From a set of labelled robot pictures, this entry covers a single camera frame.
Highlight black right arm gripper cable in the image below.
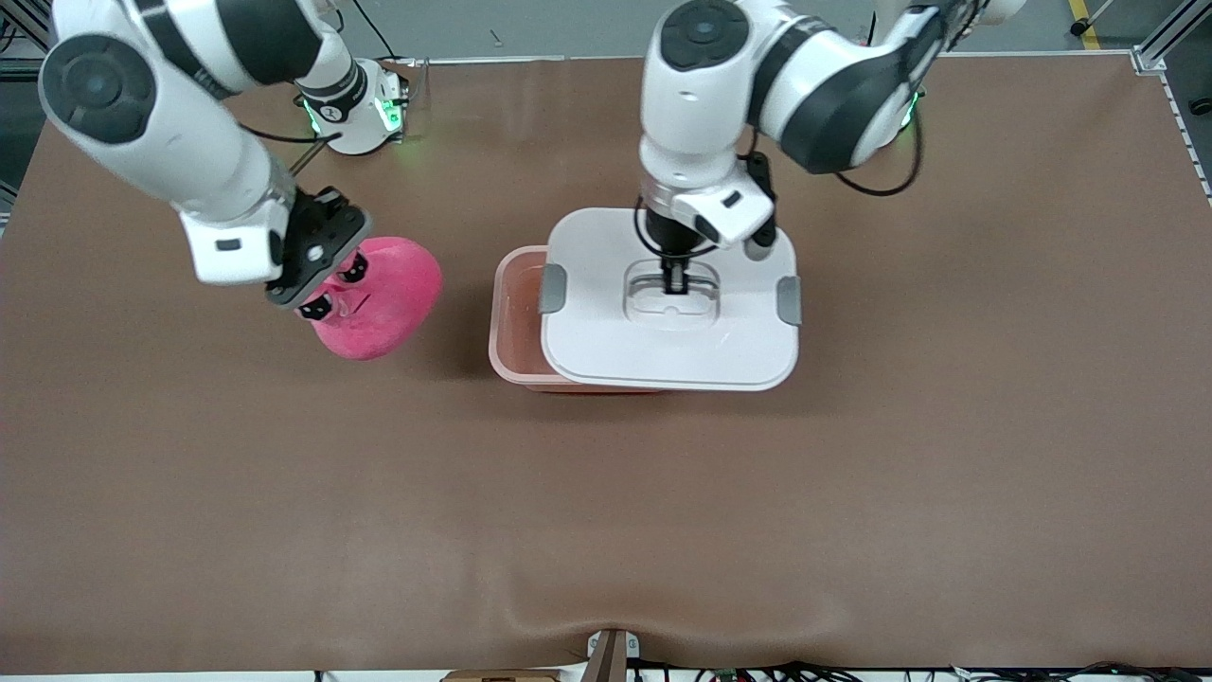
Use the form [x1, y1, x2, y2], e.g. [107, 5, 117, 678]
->
[232, 121, 344, 145]

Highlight pink plush toy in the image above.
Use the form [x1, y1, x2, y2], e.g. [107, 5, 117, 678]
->
[298, 237, 444, 361]

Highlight white box lid grey latches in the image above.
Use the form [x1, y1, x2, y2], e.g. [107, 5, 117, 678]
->
[538, 206, 803, 392]

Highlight aluminium frame profile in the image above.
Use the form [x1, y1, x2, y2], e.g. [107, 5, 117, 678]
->
[1132, 0, 1212, 72]
[0, 0, 58, 58]

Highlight black right arm base cable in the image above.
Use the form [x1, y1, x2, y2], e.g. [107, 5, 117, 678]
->
[353, 0, 399, 60]

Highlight brown table mat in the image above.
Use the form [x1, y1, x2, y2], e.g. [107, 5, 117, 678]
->
[0, 52, 1212, 675]

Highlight black left arm gripper cable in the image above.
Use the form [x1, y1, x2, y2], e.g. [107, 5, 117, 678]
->
[633, 85, 926, 263]

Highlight black arm gripper cable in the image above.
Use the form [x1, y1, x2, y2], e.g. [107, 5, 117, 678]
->
[232, 121, 344, 145]
[633, 85, 926, 263]

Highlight pink translucent plastic box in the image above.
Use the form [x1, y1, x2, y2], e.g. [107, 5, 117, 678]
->
[489, 244, 664, 394]

